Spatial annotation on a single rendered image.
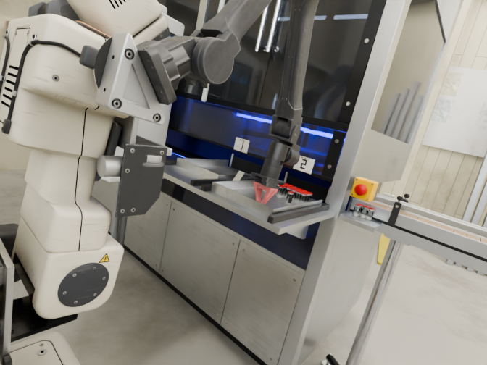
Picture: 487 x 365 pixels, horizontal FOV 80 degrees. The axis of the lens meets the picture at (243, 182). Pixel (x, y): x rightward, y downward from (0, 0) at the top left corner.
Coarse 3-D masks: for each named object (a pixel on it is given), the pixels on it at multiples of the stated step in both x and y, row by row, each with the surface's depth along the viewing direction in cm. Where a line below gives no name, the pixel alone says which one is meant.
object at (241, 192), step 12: (240, 180) 111; (252, 180) 116; (216, 192) 99; (228, 192) 95; (240, 192) 107; (252, 192) 111; (264, 192) 116; (240, 204) 92; (252, 204) 89; (264, 204) 86; (276, 204) 102; (288, 204) 106; (300, 204) 97; (312, 204) 104; (264, 216) 86
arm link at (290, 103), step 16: (304, 0) 69; (304, 16) 71; (288, 32) 74; (304, 32) 72; (288, 48) 75; (304, 48) 75; (288, 64) 77; (304, 64) 77; (288, 80) 78; (288, 96) 79; (288, 112) 81; (272, 128) 86; (288, 128) 82
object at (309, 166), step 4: (300, 156) 119; (300, 160) 119; (308, 160) 117; (312, 160) 116; (296, 164) 120; (300, 164) 119; (308, 164) 117; (312, 164) 116; (296, 168) 120; (300, 168) 119; (308, 168) 117; (308, 172) 117
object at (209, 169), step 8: (184, 160) 125; (192, 160) 135; (200, 160) 138; (208, 160) 142; (216, 160) 147; (224, 160) 151; (184, 168) 125; (192, 168) 122; (200, 168) 119; (208, 168) 137; (216, 168) 142; (224, 168) 146; (232, 168) 151; (208, 176) 116; (216, 176) 113; (224, 176) 116; (232, 176) 119; (248, 176) 128
